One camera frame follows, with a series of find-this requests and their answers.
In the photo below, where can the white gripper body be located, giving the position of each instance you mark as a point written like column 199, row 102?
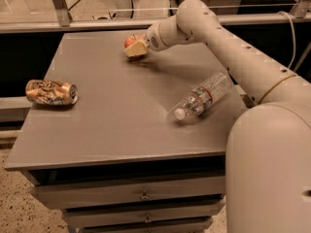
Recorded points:
column 152, row 40

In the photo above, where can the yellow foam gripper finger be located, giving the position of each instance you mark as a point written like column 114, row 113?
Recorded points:
column 137, row 51

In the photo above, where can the red apple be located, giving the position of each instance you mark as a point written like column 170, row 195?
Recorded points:
column 133, row 41

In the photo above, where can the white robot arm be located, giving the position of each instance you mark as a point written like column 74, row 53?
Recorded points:
column 268, row 153

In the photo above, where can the clear plastic water bottle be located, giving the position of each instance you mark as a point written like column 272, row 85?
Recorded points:
column 204, row 96

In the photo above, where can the crushed patterned soda can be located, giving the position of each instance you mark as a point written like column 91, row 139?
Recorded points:
column 52, row 93

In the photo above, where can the grey drawer cabinet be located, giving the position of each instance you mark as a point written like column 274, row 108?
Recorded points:
column 118, row 161

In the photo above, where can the metal railing frame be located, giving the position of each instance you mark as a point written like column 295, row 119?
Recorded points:
column 78, row 15

